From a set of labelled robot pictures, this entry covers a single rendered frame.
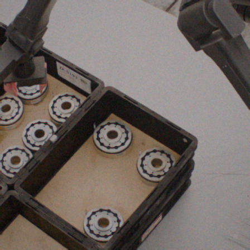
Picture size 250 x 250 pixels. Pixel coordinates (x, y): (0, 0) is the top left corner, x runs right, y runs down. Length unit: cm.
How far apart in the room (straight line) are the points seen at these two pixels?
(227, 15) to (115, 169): 82
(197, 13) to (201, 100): 102
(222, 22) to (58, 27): 128
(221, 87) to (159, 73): 20
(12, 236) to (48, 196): 15
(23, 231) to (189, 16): 84
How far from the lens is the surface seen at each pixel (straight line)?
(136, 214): 161
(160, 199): 172
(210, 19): 106
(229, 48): 108
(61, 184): 177
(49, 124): 184
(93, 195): 175
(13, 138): 187
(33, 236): 171
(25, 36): 142
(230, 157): 197
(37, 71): 157
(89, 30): 226
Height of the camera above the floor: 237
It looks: 56 degrees down
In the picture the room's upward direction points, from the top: 2 degrees counter-clockwise
